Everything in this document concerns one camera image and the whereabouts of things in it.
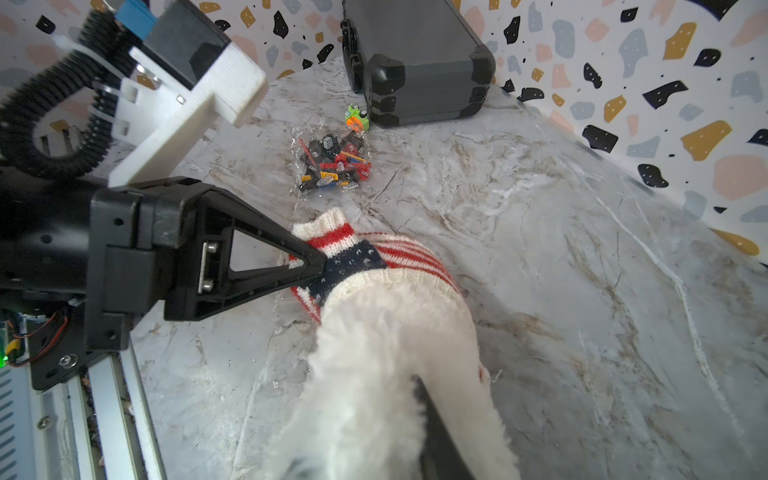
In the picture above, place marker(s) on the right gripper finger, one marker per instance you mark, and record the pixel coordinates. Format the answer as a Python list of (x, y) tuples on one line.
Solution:
[(440, 459)]

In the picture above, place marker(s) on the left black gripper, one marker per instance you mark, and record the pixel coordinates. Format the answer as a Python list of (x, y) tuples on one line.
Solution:
[(122, 249)]

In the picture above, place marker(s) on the white teddy bear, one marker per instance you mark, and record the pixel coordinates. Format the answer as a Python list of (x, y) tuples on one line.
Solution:
[(383, 334)]

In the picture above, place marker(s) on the red white striped sweater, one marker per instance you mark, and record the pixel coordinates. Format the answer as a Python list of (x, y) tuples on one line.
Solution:
[(349, 253)]

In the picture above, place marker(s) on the clear bag of small toys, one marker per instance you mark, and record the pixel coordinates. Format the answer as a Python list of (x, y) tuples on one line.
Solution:
[(327, 158)]

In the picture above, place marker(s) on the dark grey hard case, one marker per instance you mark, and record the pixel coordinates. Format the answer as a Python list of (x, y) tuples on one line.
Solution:
[(414, 61)]

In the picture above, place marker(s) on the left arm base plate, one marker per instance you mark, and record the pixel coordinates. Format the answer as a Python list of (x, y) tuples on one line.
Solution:
[(46, 336)]

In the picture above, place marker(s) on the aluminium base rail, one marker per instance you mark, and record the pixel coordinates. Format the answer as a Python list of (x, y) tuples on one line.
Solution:
[(95, 425)]

